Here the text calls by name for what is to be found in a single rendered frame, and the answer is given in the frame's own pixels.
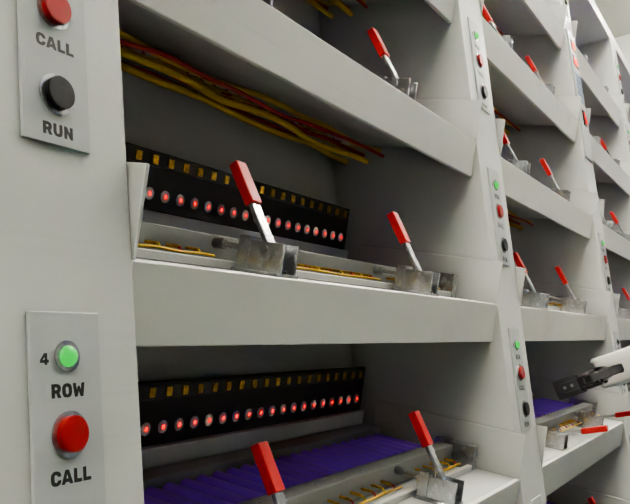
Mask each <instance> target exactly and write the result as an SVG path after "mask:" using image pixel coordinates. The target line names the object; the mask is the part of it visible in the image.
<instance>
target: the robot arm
mask: <svg viewBox="0 0 630 504"><path fill-rule="evenodd" d="M590 363H591V364H593V363H594V366H599V367H596V368H594V369H591V370H588V371H585V372H582V373H578V374H572V375H570V376H567V377H564V378H561V379H558V380H555V381H553V383H552V384H553V386H554V389H555V391H556V394H557V396H558V399H559V400H563V399H566V398H570V397H573V396H576V395H578V394H581V393H584V392H587V391H588V389H591V388H594V387H597V386H601V387H603V388H607V387H613V386H618V385H622V384H626V383H630V346H628V347H625V348H622V349H620V350H617V351H614V352H611V353H608V354H605V355H603V356H600V357H597V358H594V359H591V361H590Z"/></svg>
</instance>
